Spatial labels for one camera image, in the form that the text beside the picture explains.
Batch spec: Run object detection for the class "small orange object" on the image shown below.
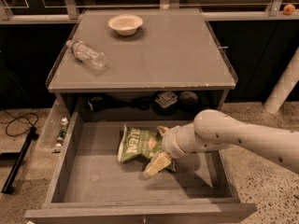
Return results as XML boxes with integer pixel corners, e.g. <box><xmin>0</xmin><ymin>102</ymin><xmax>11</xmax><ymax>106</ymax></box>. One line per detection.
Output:
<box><xmin>283</xmin><ymin>4</ymin><xmax>295</xmax><ymax>15</ymax></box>

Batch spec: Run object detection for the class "metal window rail frame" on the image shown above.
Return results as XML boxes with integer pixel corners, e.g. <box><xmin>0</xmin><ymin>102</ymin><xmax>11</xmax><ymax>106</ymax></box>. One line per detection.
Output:
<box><xmin>0</xmin><ymin>0</ymin><xmax>299</xmax><ymax>24</ymax></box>

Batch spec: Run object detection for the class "clear plastic side bin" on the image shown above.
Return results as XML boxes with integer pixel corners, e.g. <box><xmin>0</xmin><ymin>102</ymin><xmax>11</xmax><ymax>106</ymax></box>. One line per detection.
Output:
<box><xmin>37</xmin><ymin>101</ymin><xmax>70</xmax><ymax>153</ymax></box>

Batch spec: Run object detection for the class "open grey top drawer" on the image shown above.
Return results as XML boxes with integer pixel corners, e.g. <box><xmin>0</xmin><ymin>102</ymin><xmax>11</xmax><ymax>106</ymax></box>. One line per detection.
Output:
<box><xmin>25</xmin><ymin>111</ymin><xmax>256</xmax><ymax>224</ymax></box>

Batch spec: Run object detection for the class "grey cabinet counter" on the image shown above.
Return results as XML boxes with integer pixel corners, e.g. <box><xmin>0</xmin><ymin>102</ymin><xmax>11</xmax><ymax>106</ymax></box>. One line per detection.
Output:
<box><xmin>47</xmin><ymin>9</ymin><xmax>237</xmax><ymax>120</ymax></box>

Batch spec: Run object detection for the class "white paper bowl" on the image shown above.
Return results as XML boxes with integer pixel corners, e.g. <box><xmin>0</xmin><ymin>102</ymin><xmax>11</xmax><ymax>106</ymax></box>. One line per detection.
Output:
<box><xmin>108</xmin><ymin>14</ymin><xmax>143</xmax><ymax>36</ymax></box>

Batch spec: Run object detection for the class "black device inside cabinet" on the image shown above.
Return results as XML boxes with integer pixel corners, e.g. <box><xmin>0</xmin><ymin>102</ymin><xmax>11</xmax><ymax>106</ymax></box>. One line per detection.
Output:
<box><xmin>87</xmin><ymin>93</ymin><xmax>152</xmax><ymax>112</ymax></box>

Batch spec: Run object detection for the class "round dark tin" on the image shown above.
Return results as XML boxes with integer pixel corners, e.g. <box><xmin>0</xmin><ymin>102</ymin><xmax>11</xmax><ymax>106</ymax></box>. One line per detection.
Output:
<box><xmin>179</xmin><ymin>91</ymin><xmax>198</xmax><ymax>112</ymax></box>

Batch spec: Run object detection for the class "black floor stand bar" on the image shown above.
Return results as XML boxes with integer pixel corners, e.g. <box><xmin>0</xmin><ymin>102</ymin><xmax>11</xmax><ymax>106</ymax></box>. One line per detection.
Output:
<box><xmin>1</xmin><ymin>126</ymin><xmax>38</xmax><ymax>194</ymax></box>

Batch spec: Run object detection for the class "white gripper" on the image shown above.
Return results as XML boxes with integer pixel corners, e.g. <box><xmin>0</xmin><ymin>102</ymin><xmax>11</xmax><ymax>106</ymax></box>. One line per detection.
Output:
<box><xmin>143</xmin><ymin>126</ymin><xmax>187</xmax><ymax>177</ymax></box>

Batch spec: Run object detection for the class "small bottle white cap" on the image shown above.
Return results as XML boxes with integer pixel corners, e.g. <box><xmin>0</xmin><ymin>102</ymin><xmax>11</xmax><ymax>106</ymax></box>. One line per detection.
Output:
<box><xmin>60</xmin><ymin>118</ymin><xmax>68</xmax><ymax>127</ymax></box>

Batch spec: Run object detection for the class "stack of dark cards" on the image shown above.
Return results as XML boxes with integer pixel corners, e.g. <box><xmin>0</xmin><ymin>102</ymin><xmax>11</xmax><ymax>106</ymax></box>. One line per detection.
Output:
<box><xmin>155</xmin><ymin>91</ymin><xmax>178</xmax><ymax>108</ymax></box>

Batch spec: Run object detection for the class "green jalapeno chip bag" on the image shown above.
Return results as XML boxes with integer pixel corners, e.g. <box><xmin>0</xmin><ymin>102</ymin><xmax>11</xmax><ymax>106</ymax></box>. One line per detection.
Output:
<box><xmin>118</xmin><ymin>126</ymin><xmax>176</xmax><ymax>172</ymax></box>

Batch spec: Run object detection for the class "small white capped item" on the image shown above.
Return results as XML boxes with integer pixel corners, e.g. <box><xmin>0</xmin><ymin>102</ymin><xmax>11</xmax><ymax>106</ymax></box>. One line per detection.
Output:
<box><xmin>52</xmin><ymin>143</ymin><xmax>63</xmax><ymax>153</ymax></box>

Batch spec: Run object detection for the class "black floor cable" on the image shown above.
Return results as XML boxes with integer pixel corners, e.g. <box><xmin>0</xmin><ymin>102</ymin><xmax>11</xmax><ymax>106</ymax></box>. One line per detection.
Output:
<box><xmin>0</xmin><ymin>109</ymin><xmax>40</xmax><ymax>138</ymax></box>

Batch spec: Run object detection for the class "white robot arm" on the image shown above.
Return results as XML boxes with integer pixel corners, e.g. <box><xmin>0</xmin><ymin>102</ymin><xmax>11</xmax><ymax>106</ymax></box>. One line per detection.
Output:
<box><xmin>144</xmin><ymin>109</ymin><xmax>299</xmax><ymax>177</ymax></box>

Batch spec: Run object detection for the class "small green bottle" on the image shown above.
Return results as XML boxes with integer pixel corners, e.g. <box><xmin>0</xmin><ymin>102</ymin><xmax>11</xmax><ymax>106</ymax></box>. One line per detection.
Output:
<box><xmin>57</xmin><ymin>128</ymin><xmax>67</xmax><ymax>141</ymax></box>

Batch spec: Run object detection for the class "clear plastic water bottle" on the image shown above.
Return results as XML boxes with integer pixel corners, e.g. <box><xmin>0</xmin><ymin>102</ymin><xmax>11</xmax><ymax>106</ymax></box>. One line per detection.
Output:
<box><xmin>66</xmin><ymin>40</ymin><xmax>107</xmax><ymax>71</ymax></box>

